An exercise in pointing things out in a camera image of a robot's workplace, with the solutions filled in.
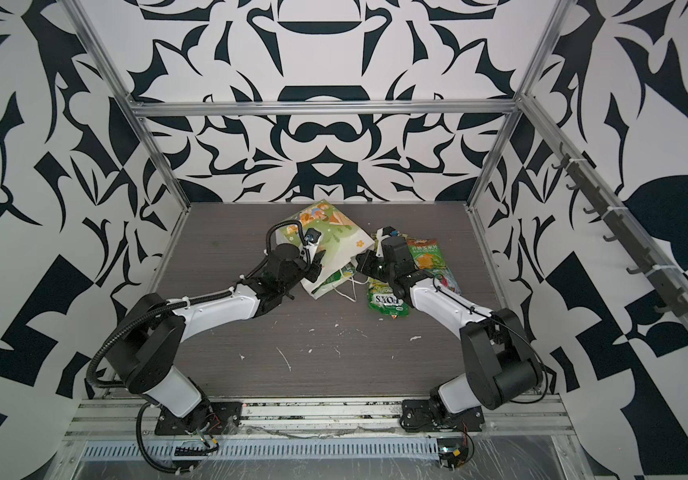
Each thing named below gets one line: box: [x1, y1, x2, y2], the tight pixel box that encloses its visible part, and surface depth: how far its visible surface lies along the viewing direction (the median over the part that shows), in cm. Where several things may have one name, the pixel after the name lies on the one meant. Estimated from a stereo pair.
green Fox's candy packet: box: [367, 278, 410, 318], surface depth 93 cm
